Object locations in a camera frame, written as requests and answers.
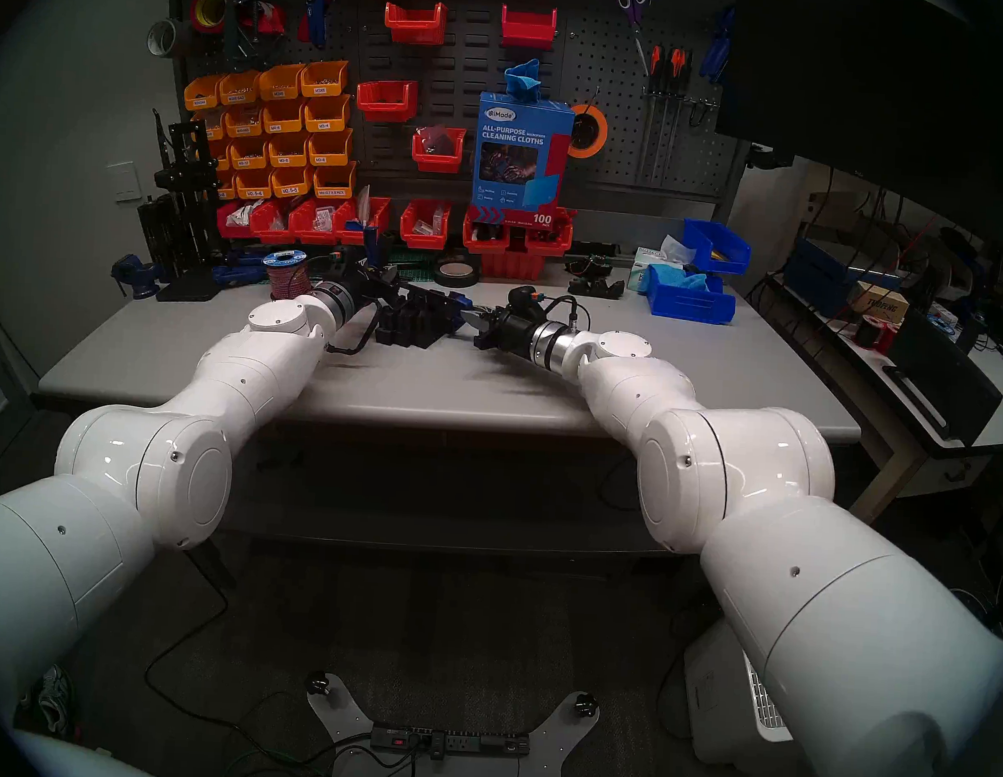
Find blue cleaning cloths box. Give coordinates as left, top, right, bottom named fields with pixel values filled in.
left=468, top=91, right=577, bottom=229

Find black monitor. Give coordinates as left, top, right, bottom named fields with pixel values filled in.
left=710, top=0, right=1003, bottom=251

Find orange tape roll on pegboard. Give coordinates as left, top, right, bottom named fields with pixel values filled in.
left=567, top=103, right=610, bottom=161

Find blue bar clamp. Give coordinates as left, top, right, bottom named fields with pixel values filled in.
left=356, top=224, right=479, bottom=334

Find blue handled pliers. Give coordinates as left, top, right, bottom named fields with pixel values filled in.
left=698, top=7, right=738, bottom=85

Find orange black screwdriver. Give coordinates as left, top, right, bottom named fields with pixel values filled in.
left=633, top=46, right=664, bottom=187
left=670, top=51, right=696, bottom=181
left=651, top=48, right=683, bottom=184

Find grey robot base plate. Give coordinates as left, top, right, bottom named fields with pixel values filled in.
left=299, top=670, right=602, bottom=777

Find white tissue box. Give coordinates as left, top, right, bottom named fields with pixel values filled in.
left=626, top=234, right=696, bottom=296

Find grey sneaker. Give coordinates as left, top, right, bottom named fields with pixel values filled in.
left=34, top=663, right=79, bottom=736

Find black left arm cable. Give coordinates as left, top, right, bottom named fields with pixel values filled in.
left=326, top=299, right=384, bottom=358

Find dark green C-clamp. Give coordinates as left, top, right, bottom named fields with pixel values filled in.
left=221, top=0, right=290, bottom=72

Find red plastic storage bin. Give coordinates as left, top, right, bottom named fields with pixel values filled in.
left=398, top=199, right=453, bottom=251
left=500, top=5, right=560, bottom=51
left=288, top=197, right=342, bottom=247
left=410, top=126, right=467, bottom=176
left=333, top=196, right=393, bottom=248
left=383, top=0, right=449, bottom=47
left=478, top=250, right=544, bottom=281
left=462, top=207, right=513, bottom=256
left=355, top=79, right=420, bottom=124
left=521, top=209, right=577, bottom=258
left=248, top=199, right=299, bottom=245
left=215, top=199, right=261, bottom=240

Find black 3D printed piece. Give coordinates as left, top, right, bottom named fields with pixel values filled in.
left=374, top=293, right=404, bottom=347
left=395, top=290, right=428, bottom=348
left=419, top=291, right=454, bottom=348

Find blue black quick clamp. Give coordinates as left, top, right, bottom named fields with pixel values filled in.
left=210, top=251, right=276, bottom=289

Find red tape roll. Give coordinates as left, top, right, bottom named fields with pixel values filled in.
left=189, top=0, right=235, bottom=35

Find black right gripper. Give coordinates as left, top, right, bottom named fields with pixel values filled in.
left=457, top=303, right=546, bottom=358

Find blue microfiber cloth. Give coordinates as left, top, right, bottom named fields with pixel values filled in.
left=503, top=57, right=543, bottom=103

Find black tape roll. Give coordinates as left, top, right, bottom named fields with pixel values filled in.
left=433, top=253, right=482, bottom=289

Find black laptop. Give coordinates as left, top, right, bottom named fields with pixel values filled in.
left=880, top=312, right=1003, bottom=448

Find blue crate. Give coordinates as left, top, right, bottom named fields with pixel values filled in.
left=782, top=237, right=903, bottom=321

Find white light switch plate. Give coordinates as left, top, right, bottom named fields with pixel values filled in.
left=105, top=160, right=145, bottom=204

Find small red wire spool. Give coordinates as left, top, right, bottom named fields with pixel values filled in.
left=855, top=314, right=900, bottom=355

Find black power strip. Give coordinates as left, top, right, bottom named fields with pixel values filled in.
left=370, top=723, right=532, bottom=760

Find white air purifier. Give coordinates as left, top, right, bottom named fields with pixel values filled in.
left=677, top=619, right=800, bottom=774

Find white side desk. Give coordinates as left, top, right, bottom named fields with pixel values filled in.
left=745, top=267, right=1003, bottom=553

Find blue plastic storage bin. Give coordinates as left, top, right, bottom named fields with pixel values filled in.
left=645, top=264, right=739, bottom=325
left=681, top=219, right=754, bottom=276

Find green cutting mat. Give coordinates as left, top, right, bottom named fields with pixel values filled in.
left=306, top=244, right=436, bottom=282

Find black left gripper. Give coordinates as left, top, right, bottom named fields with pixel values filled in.
left=351, top=269, right=406, bottom=314

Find blue bench vise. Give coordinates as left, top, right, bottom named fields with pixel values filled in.
left=110, top=253, right=164, bottom=301

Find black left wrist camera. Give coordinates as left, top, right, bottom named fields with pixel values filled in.
left=327, top=251, right=371, bottom=289

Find grey duct tape roll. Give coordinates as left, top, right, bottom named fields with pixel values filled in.
left=146, top=17, right=195, bottom=60

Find dark grey pegboard panel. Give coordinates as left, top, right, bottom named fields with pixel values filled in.
left=157, top=0, right=753, bottom=206

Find cardboard box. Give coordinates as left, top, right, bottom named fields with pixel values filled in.
left=846, top=282, right=911, bottom=322

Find black metal stand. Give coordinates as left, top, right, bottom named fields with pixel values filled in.
left=143, top=109, right=232, bottom=305

